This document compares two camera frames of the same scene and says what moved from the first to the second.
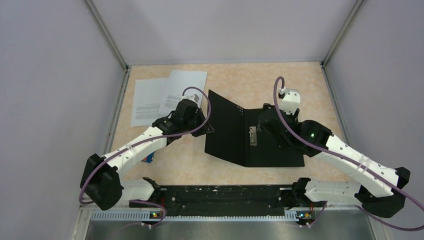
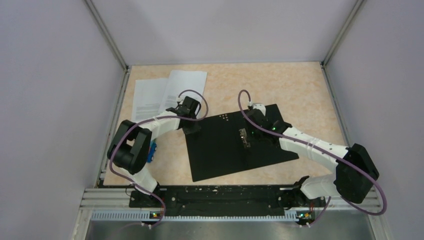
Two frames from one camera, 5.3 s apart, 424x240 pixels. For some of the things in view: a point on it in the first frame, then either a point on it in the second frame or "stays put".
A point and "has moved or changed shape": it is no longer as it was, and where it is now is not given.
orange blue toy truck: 148,159 stays put
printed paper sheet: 148,95 stays put
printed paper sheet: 177,82 stays put
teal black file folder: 237,138 has moved or changed shape
